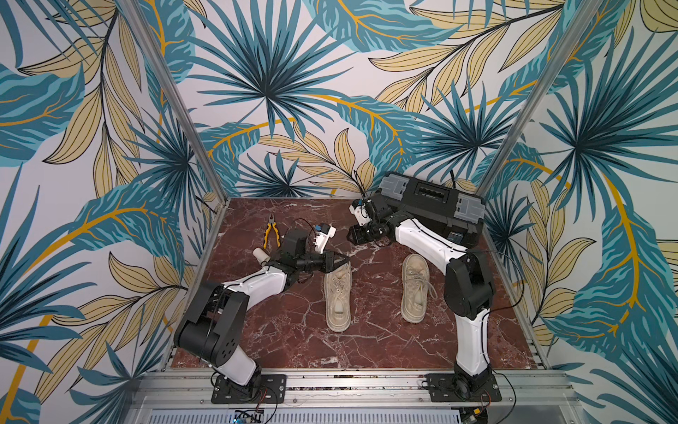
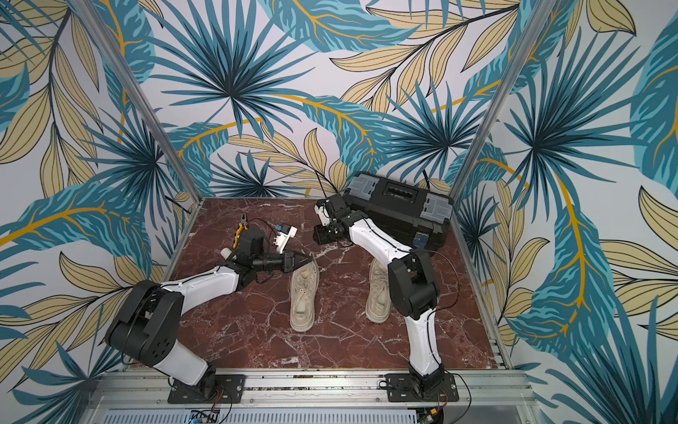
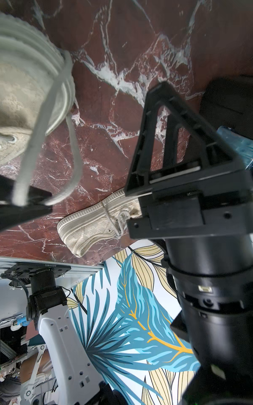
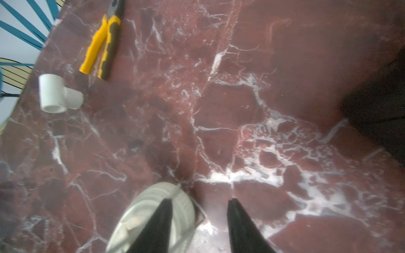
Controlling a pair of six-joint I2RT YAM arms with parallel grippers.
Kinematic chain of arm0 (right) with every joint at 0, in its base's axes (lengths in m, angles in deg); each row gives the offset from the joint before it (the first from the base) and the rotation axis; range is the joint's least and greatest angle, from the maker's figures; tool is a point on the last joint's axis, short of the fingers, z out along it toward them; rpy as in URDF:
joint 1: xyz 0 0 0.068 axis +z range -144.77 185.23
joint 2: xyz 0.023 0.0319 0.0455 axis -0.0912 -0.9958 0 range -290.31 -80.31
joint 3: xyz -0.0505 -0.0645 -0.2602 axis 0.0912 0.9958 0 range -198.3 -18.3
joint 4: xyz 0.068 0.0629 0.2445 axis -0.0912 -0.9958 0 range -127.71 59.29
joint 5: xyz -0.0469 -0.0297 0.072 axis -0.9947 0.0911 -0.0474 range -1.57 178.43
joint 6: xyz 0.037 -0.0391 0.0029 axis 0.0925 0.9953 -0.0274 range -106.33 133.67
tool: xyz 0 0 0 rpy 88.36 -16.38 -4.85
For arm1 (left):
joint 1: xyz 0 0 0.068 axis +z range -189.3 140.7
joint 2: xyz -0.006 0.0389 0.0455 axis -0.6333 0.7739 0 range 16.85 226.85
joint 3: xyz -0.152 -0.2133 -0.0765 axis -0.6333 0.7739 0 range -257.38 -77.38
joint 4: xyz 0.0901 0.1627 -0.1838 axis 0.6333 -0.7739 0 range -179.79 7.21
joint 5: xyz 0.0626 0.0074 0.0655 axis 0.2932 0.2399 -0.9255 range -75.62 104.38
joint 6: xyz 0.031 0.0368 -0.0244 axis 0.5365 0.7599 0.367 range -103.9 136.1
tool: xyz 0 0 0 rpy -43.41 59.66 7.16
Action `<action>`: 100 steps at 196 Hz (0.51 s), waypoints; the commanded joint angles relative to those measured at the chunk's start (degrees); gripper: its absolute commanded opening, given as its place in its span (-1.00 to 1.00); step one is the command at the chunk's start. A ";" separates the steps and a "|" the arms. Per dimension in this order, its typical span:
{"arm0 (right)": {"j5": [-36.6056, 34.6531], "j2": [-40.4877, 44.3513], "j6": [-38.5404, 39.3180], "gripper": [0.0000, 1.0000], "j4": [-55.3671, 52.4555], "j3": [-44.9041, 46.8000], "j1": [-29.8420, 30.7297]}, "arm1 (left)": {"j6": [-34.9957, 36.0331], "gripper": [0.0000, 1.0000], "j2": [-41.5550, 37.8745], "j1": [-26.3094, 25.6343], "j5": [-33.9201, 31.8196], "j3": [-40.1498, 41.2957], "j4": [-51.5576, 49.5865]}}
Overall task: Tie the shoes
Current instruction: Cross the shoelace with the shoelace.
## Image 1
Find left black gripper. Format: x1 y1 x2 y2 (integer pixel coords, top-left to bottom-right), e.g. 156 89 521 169
297 247 350 273

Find beige sneaker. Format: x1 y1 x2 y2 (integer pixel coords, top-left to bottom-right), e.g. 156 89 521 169
401 254 430 323
324 263 352 333

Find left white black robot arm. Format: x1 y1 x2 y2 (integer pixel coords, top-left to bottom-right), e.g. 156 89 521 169
174 224 349 387

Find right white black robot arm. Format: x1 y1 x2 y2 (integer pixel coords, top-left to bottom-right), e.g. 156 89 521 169
347 194 496 397

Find black grey toolbox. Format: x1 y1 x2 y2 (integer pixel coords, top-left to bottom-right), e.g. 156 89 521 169
378 172 486 248

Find small beige cylinder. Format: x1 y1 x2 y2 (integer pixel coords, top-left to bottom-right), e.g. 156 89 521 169
252 247 271 266

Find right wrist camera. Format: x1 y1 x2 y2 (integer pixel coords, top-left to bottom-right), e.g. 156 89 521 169
349 200 372 227

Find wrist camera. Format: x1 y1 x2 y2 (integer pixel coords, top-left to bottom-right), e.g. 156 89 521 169
349 200 372 227
314 224 337 254

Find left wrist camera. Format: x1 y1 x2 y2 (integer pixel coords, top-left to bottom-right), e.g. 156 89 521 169
314 224 337 254

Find yellow handled pliers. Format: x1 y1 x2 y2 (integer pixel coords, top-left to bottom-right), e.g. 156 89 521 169
262 213 281 250

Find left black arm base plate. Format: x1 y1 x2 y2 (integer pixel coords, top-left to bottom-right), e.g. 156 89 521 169
211 374 287 405

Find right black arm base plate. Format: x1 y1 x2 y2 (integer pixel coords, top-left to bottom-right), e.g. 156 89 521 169
422 373 502 404

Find aluminium front rail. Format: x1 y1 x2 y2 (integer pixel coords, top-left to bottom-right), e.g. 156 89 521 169
124 369 587 423

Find right aluminium corner post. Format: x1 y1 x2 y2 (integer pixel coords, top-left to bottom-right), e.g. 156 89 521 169
476 0 603 197

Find aluminium corner post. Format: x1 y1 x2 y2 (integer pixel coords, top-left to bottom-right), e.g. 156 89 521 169
476 0 603 197
119 0 229 206

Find left aluminium corner post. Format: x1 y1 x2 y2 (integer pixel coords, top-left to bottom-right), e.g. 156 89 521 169
119 0 229 206

